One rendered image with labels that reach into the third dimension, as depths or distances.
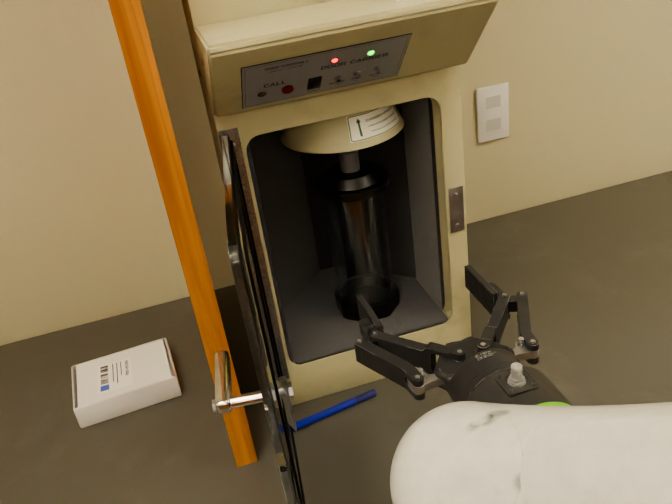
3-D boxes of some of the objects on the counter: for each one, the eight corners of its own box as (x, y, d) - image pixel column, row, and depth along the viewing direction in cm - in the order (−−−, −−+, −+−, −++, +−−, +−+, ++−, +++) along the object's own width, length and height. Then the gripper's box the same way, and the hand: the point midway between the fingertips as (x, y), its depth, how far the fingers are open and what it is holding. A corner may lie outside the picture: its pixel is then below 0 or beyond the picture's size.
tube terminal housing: (249, 323, 128) (135, -165, 91) (415, 278, 134) (373, -198, 97) (277, 410, 107) (144, -180, 69) (473, 351, 113) (448, -221, 75)
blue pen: (289, 429, 103) (288, 423, 103) (373, 392, 108) (373, 387, 107) (292, 433, 102) (291, 428, 102) (377, 397, 107) (376, 391, 106)
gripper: (623, 334, 66) (509, 236, 84) (372, 412, 61) (309, 290, 79) (618, 395, 70) (510, 289, 88) (380, 473, 65) (318, 344, 83)
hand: (418, 294), depth 83 cm, fingers open, 13 cm apart
